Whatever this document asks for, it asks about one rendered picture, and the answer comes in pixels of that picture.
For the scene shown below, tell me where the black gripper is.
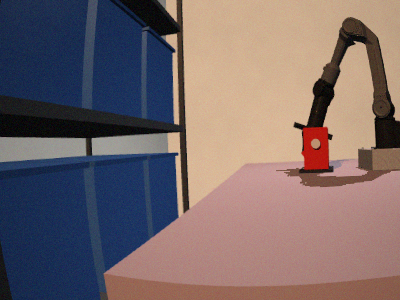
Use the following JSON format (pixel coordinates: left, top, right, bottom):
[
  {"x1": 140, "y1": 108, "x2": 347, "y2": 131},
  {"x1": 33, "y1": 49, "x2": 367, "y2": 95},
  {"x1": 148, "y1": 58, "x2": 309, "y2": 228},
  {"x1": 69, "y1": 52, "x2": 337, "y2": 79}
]
[{"x1": 293, "y1": 114, "x2": 333, "y2": 152}]

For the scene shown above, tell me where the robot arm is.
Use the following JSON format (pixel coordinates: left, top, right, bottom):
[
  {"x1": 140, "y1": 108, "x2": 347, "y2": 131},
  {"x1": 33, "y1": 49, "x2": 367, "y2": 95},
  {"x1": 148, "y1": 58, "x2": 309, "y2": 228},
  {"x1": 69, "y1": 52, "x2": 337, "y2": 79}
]
[{"x1": 310, "y1": 17, "x2": 400, "y2": 149}]

